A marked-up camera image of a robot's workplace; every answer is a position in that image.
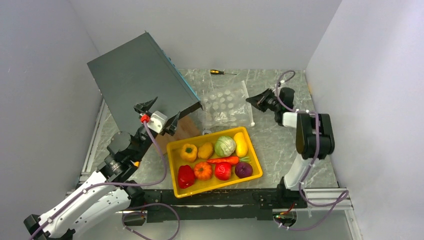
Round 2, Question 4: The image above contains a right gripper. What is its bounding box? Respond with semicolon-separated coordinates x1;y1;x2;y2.
246;88;282;113

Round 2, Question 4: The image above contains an aluminium rail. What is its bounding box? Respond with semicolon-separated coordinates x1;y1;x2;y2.
303;188;354;211

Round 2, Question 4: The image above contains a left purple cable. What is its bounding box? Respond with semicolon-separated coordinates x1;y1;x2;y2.
28;120;181;240

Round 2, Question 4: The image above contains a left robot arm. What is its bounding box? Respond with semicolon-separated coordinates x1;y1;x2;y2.
23;98;180;240

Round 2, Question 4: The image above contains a green cabbage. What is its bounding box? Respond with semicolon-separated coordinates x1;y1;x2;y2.
214;135;237;157

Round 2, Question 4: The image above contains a brown potato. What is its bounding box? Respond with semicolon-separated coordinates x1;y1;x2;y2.
197;142;214;160

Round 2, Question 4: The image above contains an orange carrot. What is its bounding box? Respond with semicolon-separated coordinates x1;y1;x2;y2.
206;156;250;166

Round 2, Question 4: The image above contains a yellow bell pepper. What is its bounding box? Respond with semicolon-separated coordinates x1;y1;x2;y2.
180;143;198;163

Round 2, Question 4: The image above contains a red bell pepper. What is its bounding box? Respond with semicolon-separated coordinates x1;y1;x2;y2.
177;165;196;189

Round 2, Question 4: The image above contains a silver wrench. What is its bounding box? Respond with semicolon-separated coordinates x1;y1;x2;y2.
202;129;212;136

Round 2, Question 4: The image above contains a dark grey box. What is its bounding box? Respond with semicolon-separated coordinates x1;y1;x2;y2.
87;32;202;134

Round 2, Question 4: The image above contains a black yellow screwdriver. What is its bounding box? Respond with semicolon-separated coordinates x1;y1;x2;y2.
209;69;237;76

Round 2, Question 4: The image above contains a purple onion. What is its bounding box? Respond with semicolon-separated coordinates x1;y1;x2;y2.
234;162;253;179

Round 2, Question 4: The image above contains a clear zip top bag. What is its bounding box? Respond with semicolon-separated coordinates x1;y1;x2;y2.
199;80;255;128

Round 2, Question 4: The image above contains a yellow plastic tray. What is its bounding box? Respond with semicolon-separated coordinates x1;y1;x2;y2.
166;126;263;199

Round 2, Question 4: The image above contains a wooden block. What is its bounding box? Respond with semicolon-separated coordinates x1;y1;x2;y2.
155;115;201;155

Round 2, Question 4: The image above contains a yellow lemon squash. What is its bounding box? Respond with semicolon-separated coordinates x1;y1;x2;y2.
233;132;248;158

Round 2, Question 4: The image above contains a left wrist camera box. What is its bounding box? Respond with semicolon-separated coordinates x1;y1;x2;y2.
147;111;169;134

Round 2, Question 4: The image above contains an orange pumpkin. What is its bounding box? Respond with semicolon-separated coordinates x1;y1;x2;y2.
193;161;213;181

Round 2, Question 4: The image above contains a black base frame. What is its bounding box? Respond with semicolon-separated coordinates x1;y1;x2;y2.
130;186;308;223

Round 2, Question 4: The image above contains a red apple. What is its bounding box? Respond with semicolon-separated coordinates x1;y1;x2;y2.
214;162;232;181

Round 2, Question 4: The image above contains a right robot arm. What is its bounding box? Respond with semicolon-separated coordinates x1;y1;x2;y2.
245;87;335;208

